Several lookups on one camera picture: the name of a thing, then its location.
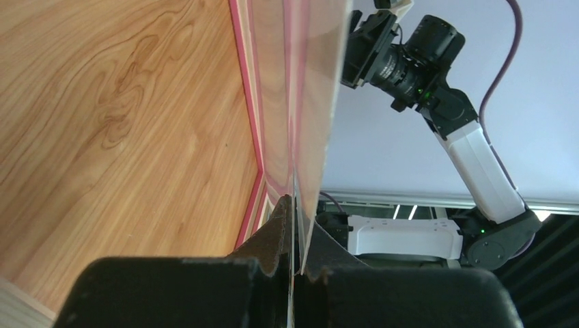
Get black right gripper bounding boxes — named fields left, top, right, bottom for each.
left=341, top=10, right=465, bottom=112

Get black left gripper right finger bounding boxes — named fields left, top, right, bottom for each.
left=294, top=224, right=524, bottom=327

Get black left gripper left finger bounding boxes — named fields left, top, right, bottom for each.
left=54, top=195, right=293, bottom=327

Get clear acrylic sheet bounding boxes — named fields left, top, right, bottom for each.
left=246, top=0, right=354, bottom=276

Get wooden picture frame pink inlay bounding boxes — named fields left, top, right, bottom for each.
left=229, top=1, right=294, bottom=247

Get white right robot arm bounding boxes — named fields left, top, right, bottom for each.
left=336, top=9, right=541, bottom=271

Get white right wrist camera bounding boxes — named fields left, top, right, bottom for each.
left=373, top=0, right=414, bottom=16

